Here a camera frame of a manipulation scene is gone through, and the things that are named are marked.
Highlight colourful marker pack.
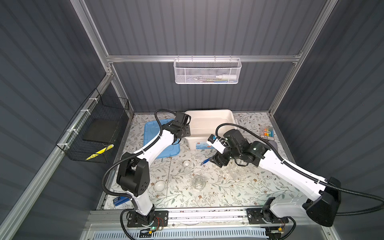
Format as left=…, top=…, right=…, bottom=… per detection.
left=260, top=126, right=275, bottom=141

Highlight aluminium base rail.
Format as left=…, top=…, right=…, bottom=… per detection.
left=125, top=206, right=289, bottom=230

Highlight blue black small device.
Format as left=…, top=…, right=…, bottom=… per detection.
left=113, top=197, right=130, bottom=207

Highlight grey eyeglass case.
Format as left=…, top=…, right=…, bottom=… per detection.
left=269, top=141, right=278, bottom=150

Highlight clear test tube rack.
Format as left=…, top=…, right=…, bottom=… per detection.
left=225, top=162, right=240, bottom=181

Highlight black pad in basket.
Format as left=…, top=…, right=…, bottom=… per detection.
left=83, top=119, right=118, bottom=143

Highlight blue plastic tweezers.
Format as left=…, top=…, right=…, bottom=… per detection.
left=201, top=158, right=211, bottom=166

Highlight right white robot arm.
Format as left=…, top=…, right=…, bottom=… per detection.
left=207, top=129, right=341, bottom=227

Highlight white plastic storage bin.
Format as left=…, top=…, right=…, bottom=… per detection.
left=185, top=110, right=238, bottom=150

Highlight white wire mesh basket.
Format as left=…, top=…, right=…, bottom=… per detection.
left=173, top=58, right=242, bottom=85

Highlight blue plastic bin lid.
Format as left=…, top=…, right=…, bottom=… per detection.
left=143, top=121, right=181, bottom=159

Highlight black wire wall basket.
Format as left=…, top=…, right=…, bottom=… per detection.
left=56, top=90, right=130, bottom=164

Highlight yellow black striped item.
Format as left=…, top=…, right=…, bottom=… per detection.
left=86, top=144, right=114, bottom=161

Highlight white round dish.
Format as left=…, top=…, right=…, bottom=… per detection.
left=154, top=181, right=167, bottom=192

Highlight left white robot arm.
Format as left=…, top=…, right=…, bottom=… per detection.
left=116, top=109, right=192, bottom=216

